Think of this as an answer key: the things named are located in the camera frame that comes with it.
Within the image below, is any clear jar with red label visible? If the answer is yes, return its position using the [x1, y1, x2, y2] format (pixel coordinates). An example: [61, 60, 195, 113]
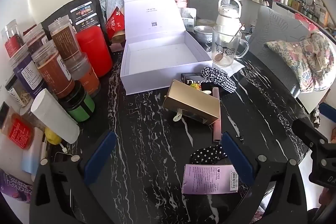
[1, 20, 25, 58]

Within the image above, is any purple printed packet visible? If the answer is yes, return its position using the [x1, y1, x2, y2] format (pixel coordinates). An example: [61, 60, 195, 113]
[0, 169, 33, 203]

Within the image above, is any red snack packet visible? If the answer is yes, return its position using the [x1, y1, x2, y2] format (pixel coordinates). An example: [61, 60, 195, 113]
[106, 7, 125, 39]

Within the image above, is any red label spice bottle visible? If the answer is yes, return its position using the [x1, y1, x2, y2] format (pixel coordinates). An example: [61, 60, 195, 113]
[0, 102, 34, 149]

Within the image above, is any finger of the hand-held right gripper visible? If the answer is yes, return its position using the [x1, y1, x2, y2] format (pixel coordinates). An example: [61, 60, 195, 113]
[318, 102, 336, 118]
[292, 118, 328, 147]

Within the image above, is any white plastic tube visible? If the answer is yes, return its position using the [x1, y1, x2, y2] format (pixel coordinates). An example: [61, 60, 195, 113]
[31, 89, 80, 144]

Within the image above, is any metal spoon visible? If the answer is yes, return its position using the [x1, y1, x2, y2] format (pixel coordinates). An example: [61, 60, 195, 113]
[226, 24, 245, 43]

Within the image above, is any clear jar of dark contents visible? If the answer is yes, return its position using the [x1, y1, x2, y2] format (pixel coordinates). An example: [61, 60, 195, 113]
[23, 24, 51, 55]

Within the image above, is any short jar with orange label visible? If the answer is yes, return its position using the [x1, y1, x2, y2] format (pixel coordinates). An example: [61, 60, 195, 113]
[67, 52, 101, 97]

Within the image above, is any floral cushion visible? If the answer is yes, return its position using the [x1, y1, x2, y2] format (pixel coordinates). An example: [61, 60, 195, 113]
[265, 31, 336, 93]

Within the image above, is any white paper napkin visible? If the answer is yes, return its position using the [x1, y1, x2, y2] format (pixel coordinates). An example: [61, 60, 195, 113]
[207, 57, 246, 76]

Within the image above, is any tall jar with brown label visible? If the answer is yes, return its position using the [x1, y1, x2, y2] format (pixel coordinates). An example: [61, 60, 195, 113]
[48, 17, 82, 62]

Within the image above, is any black polka dot hair band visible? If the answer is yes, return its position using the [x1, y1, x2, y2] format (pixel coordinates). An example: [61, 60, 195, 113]
[189, 144, 228, 165]

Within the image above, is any row of shelf bottles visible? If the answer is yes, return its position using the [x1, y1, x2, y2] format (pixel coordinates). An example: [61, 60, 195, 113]
[273, 0, 328, 25]

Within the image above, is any red cylinder canister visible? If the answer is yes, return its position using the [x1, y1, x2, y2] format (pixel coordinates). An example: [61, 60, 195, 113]
[76, 26, 113, 78]

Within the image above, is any white water bottle with handle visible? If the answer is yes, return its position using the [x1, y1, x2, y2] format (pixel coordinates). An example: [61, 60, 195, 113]
[216, 0, 242, 30]

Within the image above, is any black white checked scrunchie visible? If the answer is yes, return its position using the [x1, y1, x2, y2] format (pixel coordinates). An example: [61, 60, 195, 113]
[201, 66, 236, 94]

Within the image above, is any blue and white pack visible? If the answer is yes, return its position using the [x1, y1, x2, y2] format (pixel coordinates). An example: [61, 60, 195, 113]
[21, 127, 44, 174]

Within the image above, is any pink plastic bag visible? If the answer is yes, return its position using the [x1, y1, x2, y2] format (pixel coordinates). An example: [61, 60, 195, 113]
[294, 13, 319, 31]

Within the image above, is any purple card packet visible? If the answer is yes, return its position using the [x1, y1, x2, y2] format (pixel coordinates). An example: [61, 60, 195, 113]
[182, 164, 239, 194]

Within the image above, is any glass mug with cartoon print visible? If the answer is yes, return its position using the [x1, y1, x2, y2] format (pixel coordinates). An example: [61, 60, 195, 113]
[211, 25, 249, 67]

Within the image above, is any black jar with green label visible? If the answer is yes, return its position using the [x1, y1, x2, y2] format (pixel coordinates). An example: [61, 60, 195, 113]
[58, 81, 95, 123]

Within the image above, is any jar of orange brown powder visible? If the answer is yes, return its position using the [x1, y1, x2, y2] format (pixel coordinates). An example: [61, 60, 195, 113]
[31, 47, 75, 98]

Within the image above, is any gold cardboard box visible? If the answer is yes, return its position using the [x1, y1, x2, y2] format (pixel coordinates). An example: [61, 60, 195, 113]
[163, 79, 220, 126]

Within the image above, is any seed jar with black lid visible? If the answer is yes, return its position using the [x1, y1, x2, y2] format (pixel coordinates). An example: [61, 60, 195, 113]
[5, 74, 30, 109]

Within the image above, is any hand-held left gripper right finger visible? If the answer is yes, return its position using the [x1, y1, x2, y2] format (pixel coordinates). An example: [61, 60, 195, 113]
[221, 132, 307, 224]

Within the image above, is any white gift box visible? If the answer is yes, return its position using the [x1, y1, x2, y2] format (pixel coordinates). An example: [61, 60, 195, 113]
[120, 0, 214, 95]

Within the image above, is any black box with white print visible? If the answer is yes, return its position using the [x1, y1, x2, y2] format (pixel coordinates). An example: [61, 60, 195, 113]
[181, 72, 210, 86]

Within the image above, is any black printed pouch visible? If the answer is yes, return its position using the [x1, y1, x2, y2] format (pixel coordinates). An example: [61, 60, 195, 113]
[42, 0, 107, 38]

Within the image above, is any jar with purple label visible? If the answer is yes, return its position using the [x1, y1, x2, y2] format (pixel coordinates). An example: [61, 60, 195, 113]
[10, 43, 48, 98]

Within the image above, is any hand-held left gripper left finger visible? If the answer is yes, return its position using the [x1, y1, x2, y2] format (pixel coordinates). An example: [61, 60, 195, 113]
[29, 130, 117, 224]

